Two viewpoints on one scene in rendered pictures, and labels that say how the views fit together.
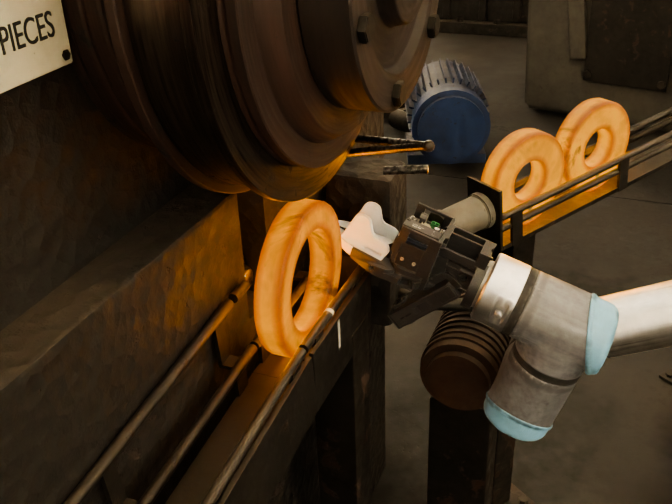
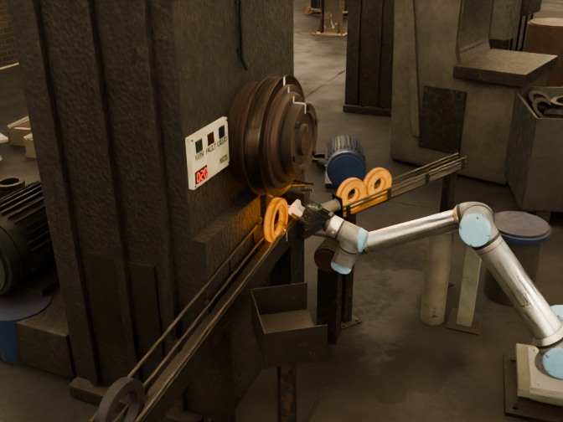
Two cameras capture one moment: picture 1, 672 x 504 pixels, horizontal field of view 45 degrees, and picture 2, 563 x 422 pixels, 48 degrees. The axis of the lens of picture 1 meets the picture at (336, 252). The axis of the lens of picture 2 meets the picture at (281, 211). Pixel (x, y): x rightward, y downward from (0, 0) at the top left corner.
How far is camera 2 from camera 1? 166 cm
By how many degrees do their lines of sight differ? 4
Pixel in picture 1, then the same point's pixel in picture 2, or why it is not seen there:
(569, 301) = (353, 229)
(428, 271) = (313, 219)
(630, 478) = (400, 315)
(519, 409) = (339, 262)
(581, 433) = (384, 300)
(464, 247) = (324, 213)
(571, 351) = (353, 243)
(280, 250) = (271, 210)
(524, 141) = (350, 182)
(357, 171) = (294, 190)
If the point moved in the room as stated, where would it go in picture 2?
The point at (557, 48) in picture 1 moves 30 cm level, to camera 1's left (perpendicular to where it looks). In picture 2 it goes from (405, 130) to (369, 130)
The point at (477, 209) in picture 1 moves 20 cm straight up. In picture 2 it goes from (334, 203) to (335, 163)
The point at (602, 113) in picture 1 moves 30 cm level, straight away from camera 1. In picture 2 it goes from (379, 172) to (391, 152)
